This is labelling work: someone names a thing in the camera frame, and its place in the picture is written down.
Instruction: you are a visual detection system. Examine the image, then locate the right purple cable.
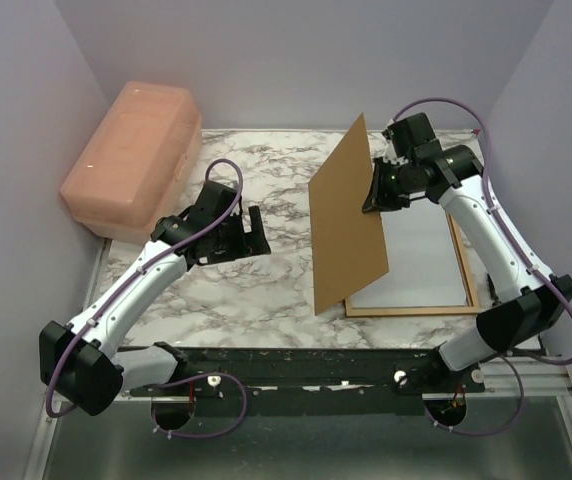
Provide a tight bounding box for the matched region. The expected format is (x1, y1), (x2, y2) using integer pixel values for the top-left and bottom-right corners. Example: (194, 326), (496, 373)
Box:
(390, 96), (572, 436)

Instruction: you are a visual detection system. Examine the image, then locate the brown wooden picture frame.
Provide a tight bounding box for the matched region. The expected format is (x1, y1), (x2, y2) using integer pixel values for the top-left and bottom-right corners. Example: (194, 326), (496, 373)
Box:
(345, 214), (481, 317)

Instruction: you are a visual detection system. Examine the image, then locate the photo of white building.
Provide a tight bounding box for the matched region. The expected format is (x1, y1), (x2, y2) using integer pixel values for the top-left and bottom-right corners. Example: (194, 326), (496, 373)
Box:
(350, 202), (468, 309)

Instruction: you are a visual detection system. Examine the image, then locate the black mounting base rail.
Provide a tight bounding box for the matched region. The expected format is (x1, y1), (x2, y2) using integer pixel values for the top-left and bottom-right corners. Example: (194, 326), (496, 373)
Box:
(130, 347), (485, 417)

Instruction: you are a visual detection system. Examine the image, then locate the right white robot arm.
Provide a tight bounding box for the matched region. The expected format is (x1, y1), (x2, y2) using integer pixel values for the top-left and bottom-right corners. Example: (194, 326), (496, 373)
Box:
(362, 113), (572, 392)

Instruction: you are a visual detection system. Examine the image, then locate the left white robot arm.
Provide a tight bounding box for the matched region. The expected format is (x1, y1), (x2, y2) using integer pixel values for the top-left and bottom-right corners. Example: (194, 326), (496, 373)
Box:
(38, 180), (271, 416)

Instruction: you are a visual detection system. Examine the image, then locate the pink translucent plastic storage box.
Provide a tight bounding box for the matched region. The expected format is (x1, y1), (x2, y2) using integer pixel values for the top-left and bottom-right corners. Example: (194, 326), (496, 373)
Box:
(60, 81), (203, 245)

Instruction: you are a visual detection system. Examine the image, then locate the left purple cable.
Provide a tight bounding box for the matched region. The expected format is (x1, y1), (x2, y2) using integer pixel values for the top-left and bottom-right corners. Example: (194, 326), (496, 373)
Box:
(45, 158), (249, 441)

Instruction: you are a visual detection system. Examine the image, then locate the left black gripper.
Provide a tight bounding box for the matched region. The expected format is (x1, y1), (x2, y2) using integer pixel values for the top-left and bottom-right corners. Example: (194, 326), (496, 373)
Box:
(211, 206), (271, 265)

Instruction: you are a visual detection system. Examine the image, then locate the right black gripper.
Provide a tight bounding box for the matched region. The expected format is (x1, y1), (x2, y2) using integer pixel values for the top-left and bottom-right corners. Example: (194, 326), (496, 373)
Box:
(364, 155), (415, 212)

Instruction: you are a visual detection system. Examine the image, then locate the purple cable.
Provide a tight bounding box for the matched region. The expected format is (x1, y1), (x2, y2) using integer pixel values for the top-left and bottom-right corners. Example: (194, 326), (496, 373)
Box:
(45, 158), (249, 441)
(390, 96), (572, 436)

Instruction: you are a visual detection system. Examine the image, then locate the aluminium extrusion frame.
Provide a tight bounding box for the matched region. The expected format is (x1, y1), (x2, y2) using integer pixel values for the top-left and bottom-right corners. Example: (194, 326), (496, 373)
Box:
(20, 127), (572, 480)

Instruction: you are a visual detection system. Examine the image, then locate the brown fibreboard backing board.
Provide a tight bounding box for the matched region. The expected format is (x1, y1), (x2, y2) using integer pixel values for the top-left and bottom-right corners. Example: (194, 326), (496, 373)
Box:
(308, 115), (389, 315)

